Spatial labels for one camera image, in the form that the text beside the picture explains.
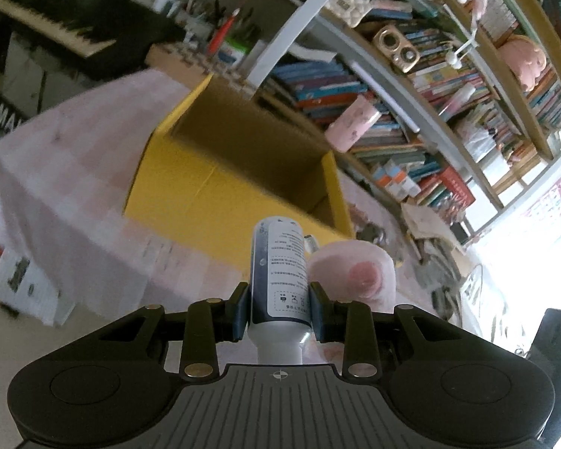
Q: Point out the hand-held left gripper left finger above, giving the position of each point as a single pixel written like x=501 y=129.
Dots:
x=241 y=313

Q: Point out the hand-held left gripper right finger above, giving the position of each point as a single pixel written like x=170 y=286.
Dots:
x=318 y=313

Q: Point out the pale pink plush toy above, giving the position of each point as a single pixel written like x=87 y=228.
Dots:
x=350 y=271

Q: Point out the white bottle blue label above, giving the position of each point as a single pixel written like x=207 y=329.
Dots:
x=280 y=266

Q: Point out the yellow cardboard box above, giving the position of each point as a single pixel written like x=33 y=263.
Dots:
x=191 y=196

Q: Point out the pink checked desktop tablecloth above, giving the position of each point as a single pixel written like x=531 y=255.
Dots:
x=75 y=173

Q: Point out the pile of papers and books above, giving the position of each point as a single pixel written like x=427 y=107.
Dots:
x=425 y=224

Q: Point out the orange white carton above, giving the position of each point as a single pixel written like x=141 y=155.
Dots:
x=409 y=189
x=390 y=175

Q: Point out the large red book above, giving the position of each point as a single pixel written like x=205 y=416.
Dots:
x=458 y=191

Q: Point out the pink printed cup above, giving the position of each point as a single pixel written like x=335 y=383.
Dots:
x=353 y=124

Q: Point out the row of thin paperback books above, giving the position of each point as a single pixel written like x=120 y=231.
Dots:
x=495 y=126

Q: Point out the row of slanted colourful books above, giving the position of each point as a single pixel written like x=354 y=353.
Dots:
x=318 y=84

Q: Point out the white pen cup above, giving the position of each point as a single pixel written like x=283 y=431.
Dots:
x=233 y=54

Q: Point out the wooden chessboard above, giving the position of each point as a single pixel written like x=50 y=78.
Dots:
x=177 y=54

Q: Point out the gold speaker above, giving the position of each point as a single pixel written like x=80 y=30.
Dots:
x=395 y=46

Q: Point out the pink plush pillow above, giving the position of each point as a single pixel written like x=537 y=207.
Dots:
x=523 y=63

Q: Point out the red pen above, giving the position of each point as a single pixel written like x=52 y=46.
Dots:
x=224 y=30

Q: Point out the white hanging ornament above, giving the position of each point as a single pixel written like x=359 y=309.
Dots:
x=454 y=58

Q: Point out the white wooden bookshelf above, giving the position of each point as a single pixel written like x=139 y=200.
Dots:
x=299 y=23

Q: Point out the white pearl handbag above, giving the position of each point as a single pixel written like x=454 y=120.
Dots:
x=350 y=7

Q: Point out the black digital piano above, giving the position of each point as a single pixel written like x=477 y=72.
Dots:
x=98 y=14

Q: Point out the wall poster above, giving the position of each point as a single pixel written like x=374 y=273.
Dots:
x=551 y=210

